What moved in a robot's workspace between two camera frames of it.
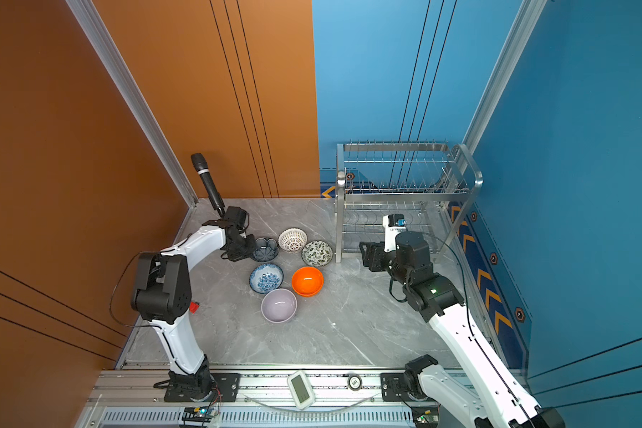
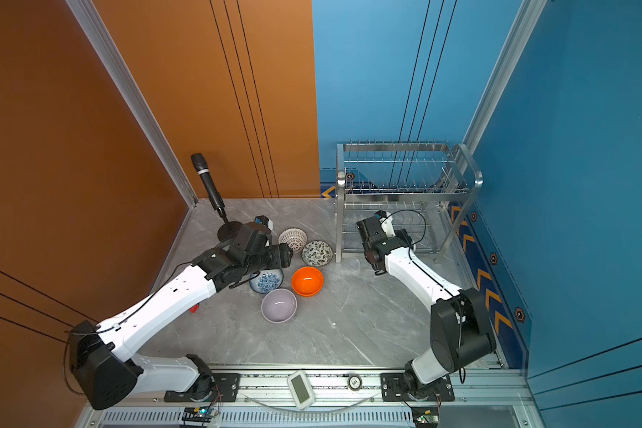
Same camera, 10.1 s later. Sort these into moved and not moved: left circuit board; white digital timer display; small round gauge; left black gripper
Moved: left black gripper
Not moved: small round gauge; white digital timer display; left circuit board
